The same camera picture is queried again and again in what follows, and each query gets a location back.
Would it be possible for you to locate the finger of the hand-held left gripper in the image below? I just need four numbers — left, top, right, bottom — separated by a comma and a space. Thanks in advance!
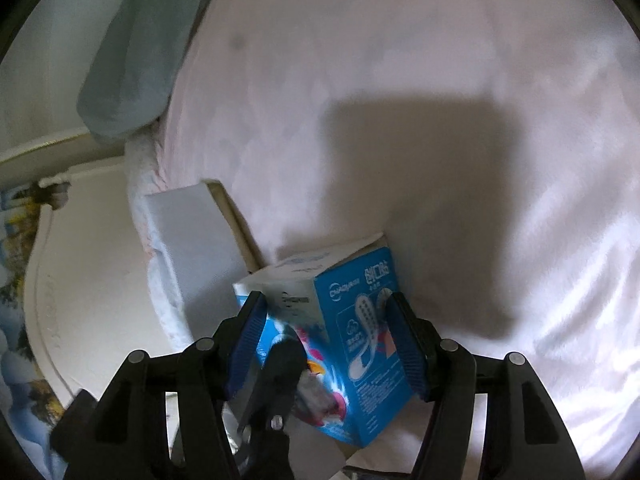
234, 340, 309, 480

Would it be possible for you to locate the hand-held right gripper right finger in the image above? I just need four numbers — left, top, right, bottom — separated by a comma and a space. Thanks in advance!
386, 291, 586, 480

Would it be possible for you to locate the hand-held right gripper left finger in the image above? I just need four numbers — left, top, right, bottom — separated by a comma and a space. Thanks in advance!
62, 291, 268, 480

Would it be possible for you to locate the blue cardboard box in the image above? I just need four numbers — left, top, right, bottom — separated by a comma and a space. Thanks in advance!
233, 232, 417, 448

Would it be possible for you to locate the white bag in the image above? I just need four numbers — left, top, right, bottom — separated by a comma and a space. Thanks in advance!
140, 179, 267, 342

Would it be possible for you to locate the white headboard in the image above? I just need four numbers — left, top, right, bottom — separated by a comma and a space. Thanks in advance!
22, 160, 201, 411

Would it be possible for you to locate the grey blanket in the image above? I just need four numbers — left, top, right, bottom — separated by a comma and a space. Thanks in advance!
75, 0, 227, 144

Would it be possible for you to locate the landscape wall mural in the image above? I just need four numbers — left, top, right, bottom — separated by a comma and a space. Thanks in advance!
0, 182, 68, 480

